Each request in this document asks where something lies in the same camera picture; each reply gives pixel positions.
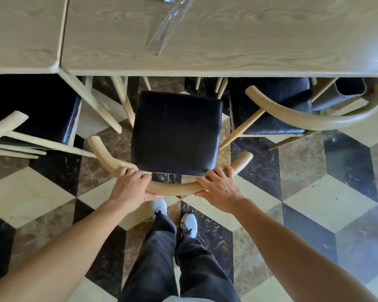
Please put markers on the person's left hand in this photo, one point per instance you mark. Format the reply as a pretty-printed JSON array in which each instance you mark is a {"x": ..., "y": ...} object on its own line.
[{"x": 129, "y": 188}]

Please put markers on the person's right hand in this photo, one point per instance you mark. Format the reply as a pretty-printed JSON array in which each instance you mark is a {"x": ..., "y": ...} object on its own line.
[{"x": 222, "y": 193}]

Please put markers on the person's right thumb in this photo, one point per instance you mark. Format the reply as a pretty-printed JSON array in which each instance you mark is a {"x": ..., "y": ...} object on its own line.
[{"x": 201, "y": 194}]

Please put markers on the person's left thumb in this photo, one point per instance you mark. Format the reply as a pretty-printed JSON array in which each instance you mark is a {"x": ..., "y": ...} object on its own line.
[{"x": 153, "y": 197}]

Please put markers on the wooden chair with black seat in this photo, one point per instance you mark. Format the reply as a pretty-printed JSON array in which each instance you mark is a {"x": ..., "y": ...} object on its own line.
[
  {"x": 208, "y": 84},
  {"x": 277, "y": 100},
  {"x": 34, "y": 106},
  {"x": 176, "y": 132}
]

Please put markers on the person's left forearm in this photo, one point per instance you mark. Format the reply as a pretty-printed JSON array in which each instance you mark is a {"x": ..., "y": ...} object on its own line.
[{"x": 59, "y": 257}]

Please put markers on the person's right forearm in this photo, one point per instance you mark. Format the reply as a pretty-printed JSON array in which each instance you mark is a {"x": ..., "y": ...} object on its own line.
[{"x": 289, "y": 254}]

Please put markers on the person's left white shoe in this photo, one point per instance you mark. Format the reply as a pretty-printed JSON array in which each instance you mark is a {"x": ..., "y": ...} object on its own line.
[{"x": 159, "y": 206}]

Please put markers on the person's white shoe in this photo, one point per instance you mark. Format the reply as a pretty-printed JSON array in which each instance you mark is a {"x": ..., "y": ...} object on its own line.
[
  {"x": 189, "y": 224},
  {"x": 159, "y": 206}
]

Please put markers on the person's right white shoe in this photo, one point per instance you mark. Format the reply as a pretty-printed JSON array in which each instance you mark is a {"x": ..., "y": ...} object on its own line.
[{"x": 189, "y": 224}]

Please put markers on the dark grey trousers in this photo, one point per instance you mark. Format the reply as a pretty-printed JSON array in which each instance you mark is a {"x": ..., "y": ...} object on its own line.
[{"x": 163, "y": 267}]

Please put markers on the light wooden table leg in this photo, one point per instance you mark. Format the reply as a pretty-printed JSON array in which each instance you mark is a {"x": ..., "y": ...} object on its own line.
[
  {"x": 91, "y": 103},
  {"x": 123, "y": 102}
]

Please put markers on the clear plastic wrapper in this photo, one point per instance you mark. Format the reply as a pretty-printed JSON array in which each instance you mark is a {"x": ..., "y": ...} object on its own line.
[{"x": 168, "y": 26}]

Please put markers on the dark grey bag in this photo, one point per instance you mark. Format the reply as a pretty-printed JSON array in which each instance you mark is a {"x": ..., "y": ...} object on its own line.
[{"x": 349, "y": 89}]

